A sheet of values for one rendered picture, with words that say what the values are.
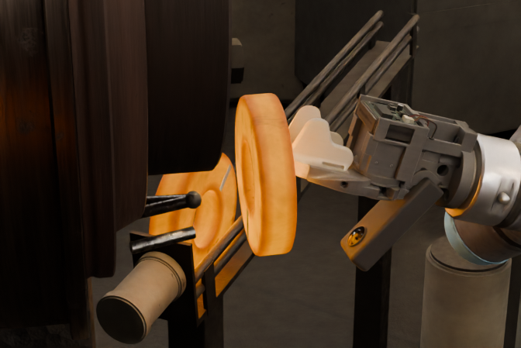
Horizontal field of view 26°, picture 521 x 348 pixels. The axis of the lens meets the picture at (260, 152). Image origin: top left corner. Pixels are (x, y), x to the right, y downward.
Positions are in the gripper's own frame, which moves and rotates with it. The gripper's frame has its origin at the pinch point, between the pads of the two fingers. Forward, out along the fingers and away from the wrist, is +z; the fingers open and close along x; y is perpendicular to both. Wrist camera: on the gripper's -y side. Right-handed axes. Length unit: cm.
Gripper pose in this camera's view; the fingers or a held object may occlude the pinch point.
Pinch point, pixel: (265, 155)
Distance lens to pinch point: 109.2
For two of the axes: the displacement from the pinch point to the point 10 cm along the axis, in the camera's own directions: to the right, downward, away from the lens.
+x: 1.9, 3.7, -9.1
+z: -9.4, -1.9, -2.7
